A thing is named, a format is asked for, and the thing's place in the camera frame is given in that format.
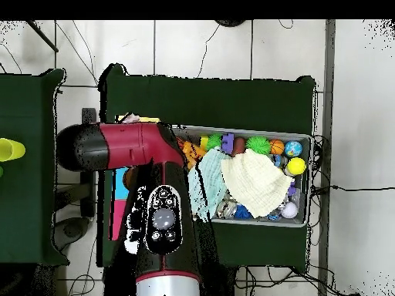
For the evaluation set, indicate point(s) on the white colourful print cloth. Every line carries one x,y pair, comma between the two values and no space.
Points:
132,118

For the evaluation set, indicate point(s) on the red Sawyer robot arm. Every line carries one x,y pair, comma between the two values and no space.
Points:
135,145

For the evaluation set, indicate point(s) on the wooden box with three holes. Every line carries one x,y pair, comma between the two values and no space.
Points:
118,215

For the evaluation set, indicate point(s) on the orange plastic building block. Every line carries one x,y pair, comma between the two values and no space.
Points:
193,151

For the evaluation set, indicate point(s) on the mint green muslin cloth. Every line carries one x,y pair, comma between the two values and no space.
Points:
213,175

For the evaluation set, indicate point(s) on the small green spiky ball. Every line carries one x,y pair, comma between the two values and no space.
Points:
215,141

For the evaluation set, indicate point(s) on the purple plastic building block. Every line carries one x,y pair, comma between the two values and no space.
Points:
227,145

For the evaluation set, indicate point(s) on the brown toy football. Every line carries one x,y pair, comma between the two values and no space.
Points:
238,145

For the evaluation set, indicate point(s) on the cream yellow muslin cloth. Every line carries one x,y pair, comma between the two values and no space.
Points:
256,182

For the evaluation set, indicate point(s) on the dark green tablecloth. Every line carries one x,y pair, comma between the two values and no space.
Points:
200,101
24,200

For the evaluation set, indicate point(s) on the large green spiky ball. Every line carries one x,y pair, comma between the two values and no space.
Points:
257,145

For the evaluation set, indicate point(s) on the orange mini basketball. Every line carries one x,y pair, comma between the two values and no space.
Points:
276,146

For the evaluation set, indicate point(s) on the blue globe print ball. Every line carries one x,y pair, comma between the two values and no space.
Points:
293,148

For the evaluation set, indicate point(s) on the yellow plastic ball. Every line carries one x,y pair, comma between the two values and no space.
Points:
296,166

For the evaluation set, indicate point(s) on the black round stand base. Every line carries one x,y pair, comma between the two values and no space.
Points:
230,22

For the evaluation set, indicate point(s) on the yellow-green plastic cup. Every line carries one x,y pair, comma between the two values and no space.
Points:
10,149

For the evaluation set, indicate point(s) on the black metal rod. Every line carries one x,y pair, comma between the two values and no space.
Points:
43,37

